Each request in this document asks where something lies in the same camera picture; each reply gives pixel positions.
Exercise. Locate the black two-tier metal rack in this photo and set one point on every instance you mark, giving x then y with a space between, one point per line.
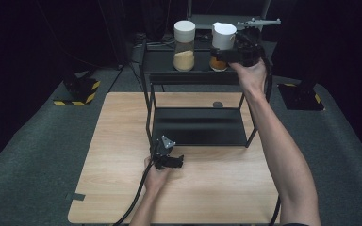
201 125

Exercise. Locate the black stand base striped edge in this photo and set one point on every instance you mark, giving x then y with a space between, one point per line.
78 91
301 97

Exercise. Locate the person's left hand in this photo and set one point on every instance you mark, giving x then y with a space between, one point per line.
155 179

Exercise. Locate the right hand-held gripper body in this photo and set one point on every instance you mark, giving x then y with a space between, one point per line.
248 44

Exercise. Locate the spice jar with spout lid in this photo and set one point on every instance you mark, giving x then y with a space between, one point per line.
221 36

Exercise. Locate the grey round table grommet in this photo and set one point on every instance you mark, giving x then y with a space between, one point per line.
217 104

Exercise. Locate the person's right hand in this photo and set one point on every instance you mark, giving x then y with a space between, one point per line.
248 77

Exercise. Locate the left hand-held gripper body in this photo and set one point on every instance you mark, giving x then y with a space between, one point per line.
161 153

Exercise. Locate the grey tape strip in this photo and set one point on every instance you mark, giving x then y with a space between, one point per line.
75 196

